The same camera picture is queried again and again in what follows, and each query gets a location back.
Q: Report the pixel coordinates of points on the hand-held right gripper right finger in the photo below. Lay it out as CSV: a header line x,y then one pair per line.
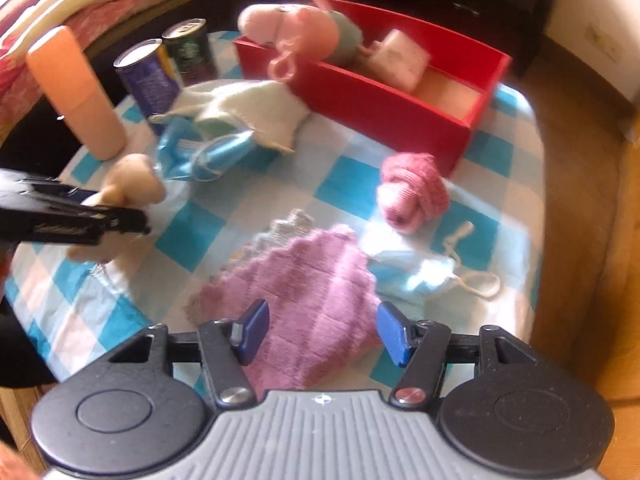
x,y
392,332

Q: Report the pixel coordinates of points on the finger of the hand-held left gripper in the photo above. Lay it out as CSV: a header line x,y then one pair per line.
x,y
100,225
45,187

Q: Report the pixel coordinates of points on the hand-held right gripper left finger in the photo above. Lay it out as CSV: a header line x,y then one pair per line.
x,y
252,331

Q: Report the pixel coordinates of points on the beige plush toy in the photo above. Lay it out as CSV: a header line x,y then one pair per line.
x,y
136,180

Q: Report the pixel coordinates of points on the blue face mask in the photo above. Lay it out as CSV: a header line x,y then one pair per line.
x,y
425,276
220,154

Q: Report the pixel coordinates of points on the white knit cloth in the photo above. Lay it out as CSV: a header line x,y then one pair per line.
x,y
250,110

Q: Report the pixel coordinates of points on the red box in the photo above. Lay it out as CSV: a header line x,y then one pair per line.
x,y
380,110

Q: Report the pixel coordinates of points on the peach plastic bottle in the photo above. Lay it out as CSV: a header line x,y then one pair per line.
x,y
75,95

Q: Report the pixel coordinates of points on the grey waffle cloth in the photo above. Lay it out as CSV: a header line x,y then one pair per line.
x,y
292,222

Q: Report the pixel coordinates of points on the blue drink can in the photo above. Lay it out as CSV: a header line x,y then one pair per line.
x,y
145,85

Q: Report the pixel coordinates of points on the blue checked tablecloth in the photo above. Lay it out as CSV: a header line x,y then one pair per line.
x,y
325,175

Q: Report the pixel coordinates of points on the bed with floral blanket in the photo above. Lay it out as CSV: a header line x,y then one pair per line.
x,y
60,5

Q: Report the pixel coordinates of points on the green drink can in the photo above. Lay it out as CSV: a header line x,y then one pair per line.
x,y
192,52

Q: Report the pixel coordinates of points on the pink pig plush toy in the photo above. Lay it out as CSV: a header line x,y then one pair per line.
x,y
280,25

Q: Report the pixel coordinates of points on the white cube block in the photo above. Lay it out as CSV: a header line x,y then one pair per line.
x,y
400,57

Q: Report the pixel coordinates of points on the wall socket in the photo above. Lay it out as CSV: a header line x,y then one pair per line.
x,y
605,39

